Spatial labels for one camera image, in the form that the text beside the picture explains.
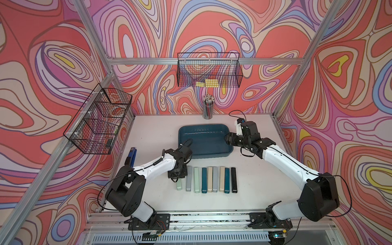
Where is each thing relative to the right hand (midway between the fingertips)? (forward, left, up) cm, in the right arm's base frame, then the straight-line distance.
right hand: (228, 141), depth 85 cm
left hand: (-14, +26, -14) cm, 33 cm away
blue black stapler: (-3, +59, -13) cm, 61 cm away
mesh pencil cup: (+33, +9, 0) cm, 34 cm away
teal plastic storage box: (+12, +9, -15) cm, 22 cm away
